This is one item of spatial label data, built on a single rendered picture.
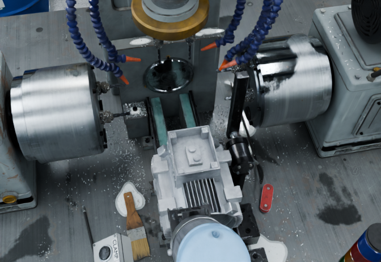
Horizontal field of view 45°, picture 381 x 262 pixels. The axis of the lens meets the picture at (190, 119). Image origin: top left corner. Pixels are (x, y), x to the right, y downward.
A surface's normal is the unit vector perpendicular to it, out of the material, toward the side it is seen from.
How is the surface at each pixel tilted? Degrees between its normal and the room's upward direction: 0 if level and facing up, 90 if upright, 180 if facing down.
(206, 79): 90
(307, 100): 65
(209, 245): 26
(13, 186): 89
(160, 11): 0
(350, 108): 89
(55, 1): 0
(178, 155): 0
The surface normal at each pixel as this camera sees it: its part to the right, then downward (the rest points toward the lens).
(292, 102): 0.19, 0.49
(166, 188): 0.02, -0.58
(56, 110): 0.13, 0.00
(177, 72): 0.20, 0.80
